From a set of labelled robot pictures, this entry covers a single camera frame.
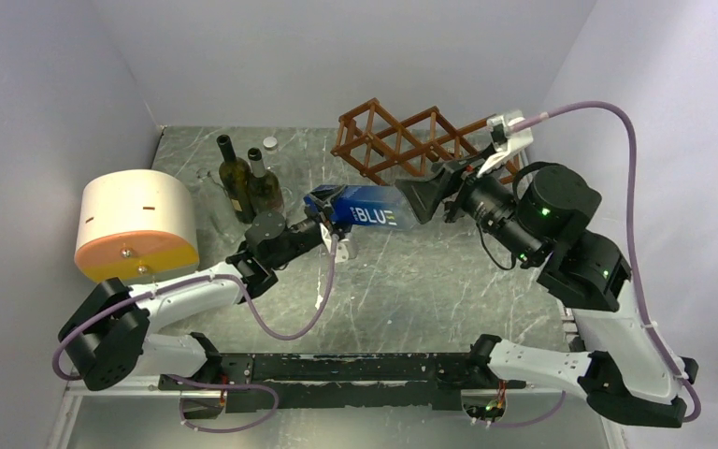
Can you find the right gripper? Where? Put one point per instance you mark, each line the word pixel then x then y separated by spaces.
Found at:
pixel 423 195

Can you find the cream and orange cylinder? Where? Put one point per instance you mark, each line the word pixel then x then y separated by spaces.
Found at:
pixel 137 225

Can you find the clear bottle silver cap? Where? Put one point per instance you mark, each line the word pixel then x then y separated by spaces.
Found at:
pixel 271 153

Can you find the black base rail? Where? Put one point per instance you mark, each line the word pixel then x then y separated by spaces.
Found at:
pixel 298 381

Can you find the dark green labelled wine bottle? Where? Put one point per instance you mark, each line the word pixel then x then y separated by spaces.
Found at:
pixel 263 185

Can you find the brown wooden wine rack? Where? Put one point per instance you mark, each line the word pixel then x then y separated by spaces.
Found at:
pixel 382 148

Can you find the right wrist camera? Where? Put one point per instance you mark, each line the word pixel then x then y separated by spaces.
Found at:
pixel 505 142

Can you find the blue square bottle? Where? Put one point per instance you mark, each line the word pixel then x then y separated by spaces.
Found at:
pixel 374 205

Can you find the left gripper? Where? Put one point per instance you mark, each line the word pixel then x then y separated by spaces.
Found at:
pixel 323 199

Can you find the dark green open wine bottle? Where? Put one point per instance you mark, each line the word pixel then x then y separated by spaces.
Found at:
pixel 234 173

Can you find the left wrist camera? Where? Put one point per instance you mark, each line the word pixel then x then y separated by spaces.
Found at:
pixel 346 248

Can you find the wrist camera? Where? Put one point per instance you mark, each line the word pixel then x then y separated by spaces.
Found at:
pixel 346 248
pixel 505 142

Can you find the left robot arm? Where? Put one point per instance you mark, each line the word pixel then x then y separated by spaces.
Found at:
pixel 114 332

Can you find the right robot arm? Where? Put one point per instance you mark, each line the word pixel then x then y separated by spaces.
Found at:
pixel 625 376

